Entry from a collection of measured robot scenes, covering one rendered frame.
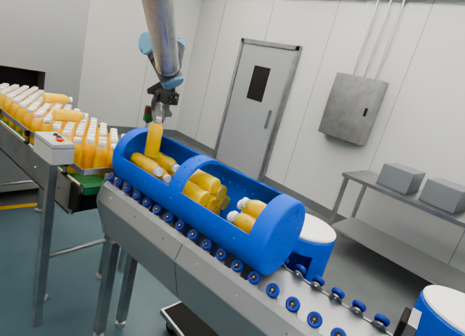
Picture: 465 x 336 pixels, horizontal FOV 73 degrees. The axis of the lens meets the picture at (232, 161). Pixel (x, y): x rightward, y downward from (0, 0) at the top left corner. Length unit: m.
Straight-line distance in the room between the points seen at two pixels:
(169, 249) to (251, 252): 0.41
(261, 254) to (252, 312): 0.21
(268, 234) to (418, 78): 3.52
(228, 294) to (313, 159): 3.69
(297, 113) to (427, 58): 1.75
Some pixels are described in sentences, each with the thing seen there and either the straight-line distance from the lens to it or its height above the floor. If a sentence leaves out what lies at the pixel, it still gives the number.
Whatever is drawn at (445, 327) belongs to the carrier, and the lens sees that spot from 1.28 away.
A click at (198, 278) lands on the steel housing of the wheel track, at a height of 0.85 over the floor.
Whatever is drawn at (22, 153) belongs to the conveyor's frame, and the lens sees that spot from 2.28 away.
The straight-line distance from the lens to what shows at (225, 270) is 1.18.
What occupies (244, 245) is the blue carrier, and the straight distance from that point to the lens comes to 1.05.
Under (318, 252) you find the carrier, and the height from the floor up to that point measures 0.99.
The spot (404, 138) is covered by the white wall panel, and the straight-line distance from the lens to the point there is 4.24.
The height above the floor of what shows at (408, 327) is 1.07.
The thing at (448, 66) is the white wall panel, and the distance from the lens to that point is 4.25.
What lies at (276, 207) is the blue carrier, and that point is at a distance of 1.03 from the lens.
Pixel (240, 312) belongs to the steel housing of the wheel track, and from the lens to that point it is 1.16.
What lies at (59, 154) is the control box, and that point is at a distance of 1.62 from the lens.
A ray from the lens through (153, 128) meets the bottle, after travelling 1.48.
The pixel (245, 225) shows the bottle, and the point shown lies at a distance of 1.10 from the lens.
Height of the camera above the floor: 1.58
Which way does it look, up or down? 15 degrees down
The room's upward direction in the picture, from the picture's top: 15 degrees clockwise
